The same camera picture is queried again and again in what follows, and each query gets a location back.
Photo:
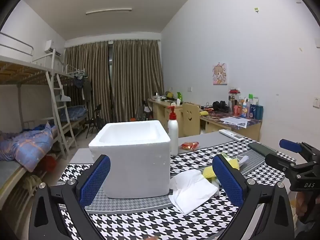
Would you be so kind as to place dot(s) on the black phone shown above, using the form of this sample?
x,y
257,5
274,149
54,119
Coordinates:
x,y
260,148

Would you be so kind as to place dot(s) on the houndstooth tablecloth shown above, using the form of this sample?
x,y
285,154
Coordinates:
x,y
150,220

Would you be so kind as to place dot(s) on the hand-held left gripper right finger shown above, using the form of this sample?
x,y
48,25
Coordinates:
x,y
227,182

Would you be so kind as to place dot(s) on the brown curtain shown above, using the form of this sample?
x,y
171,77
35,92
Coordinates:
x,y
90,80
137,80

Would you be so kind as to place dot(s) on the yellow cloth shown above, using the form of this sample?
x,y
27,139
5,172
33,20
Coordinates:
x,y
208,173

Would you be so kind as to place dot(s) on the green plastic item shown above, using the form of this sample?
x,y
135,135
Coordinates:
x,y
179,95

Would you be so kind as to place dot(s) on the pink cartoon wall poster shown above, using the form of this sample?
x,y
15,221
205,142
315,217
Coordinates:
x,y
220,73

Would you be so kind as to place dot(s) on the ceiling tube light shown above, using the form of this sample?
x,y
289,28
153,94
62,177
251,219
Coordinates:
x,y
108,11

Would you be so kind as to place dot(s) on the red snack packet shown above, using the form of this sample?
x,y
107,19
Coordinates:
x,y
189,145

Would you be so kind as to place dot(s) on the row of toiletry bottles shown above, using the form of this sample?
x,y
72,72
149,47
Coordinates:
x,y
250,110

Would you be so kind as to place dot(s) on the white bed ladder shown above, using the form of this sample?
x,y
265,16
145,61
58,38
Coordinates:
x,y
56,100

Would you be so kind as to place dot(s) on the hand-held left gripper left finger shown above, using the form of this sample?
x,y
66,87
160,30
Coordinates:
x,y
95,180

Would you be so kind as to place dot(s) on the printed paper sheets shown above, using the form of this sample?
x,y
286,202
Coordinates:
x,y
235,122

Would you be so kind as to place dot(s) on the white tissue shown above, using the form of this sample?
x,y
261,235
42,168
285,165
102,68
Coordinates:
x,y
192,192

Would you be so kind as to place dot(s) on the black folding chair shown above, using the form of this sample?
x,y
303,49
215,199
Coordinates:
x,y
96,121
148,110

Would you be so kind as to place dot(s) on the white air conditioner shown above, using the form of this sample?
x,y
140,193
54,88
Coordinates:
x,y
51,45

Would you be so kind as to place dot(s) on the beige cloth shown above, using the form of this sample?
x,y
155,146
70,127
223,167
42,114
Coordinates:
x,y
32,183

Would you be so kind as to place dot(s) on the blue checked blanket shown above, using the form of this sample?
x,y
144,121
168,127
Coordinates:
x,y
30,145

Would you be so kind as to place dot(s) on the wooden desk patterned cover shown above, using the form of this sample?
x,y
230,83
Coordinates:
x,y
250,130

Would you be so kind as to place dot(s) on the hanging dark clothes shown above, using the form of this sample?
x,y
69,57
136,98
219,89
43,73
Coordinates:
x,y
83,85

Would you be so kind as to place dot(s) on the wooden chair smiley cutout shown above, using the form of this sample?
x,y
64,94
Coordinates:
x,y
190,120

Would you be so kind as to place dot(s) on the yellow bag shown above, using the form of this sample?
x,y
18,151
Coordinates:
x,y
204,113

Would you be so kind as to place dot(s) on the white pump bottle red cap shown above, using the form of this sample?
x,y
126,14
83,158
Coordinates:
x,y
173,135

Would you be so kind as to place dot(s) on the person's right hand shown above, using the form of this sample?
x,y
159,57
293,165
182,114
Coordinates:
x,y
302,203

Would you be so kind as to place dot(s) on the disposable face mask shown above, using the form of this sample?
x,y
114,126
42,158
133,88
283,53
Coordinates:
x,y
243,160

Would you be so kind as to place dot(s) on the blue checked mattress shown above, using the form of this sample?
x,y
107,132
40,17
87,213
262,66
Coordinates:
x,y
77,112

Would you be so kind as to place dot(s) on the light wooden desk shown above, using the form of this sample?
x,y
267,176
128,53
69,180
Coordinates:
x,y
160,110

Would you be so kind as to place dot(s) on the white foam box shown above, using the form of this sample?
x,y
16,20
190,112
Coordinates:
x,y
135,165

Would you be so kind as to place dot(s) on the black headphones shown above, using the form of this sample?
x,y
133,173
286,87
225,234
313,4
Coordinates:
x,y
220,106

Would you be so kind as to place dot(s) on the white remote control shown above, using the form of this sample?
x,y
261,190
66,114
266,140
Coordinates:
x,y
231,134

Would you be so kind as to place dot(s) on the white metal bunk bed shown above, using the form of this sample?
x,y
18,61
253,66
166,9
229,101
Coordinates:
x,y
70,72
20,72

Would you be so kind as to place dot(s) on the red bag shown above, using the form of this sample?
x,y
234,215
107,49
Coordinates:
x,y
48,163

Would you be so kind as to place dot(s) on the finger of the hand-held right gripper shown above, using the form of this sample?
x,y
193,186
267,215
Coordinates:
x,y
277,161
290,145

